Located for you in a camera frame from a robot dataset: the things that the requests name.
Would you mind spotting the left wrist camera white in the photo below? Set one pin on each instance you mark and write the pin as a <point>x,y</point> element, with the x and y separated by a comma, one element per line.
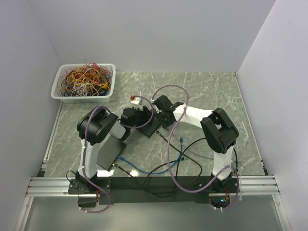
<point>136,100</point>

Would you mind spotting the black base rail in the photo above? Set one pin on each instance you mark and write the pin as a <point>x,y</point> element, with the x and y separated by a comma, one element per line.
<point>123,190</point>

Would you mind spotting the black ethernet cable long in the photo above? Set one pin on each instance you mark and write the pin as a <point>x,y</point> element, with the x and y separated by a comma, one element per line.
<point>164,187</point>

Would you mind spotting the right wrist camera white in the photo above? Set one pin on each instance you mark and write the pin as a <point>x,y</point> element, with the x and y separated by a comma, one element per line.
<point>155,107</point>

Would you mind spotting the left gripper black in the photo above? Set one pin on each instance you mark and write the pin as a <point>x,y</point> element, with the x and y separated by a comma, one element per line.
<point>147,114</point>

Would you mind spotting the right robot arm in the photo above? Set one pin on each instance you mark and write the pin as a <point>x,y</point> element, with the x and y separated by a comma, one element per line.
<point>220,133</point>

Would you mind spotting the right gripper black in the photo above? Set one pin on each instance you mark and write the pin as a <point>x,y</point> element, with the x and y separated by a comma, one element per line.
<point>165,124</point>

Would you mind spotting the black network switch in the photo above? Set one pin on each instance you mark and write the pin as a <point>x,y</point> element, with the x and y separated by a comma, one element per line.
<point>109,152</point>
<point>150,128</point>

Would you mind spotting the white plastic basket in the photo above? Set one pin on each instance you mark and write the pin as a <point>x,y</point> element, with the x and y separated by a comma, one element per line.
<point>84,83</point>

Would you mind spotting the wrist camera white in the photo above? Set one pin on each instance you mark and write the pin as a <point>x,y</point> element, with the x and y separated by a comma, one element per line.
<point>136,100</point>
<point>155,107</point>

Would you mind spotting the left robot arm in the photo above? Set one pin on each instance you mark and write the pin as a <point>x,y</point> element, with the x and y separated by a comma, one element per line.
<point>103,136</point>

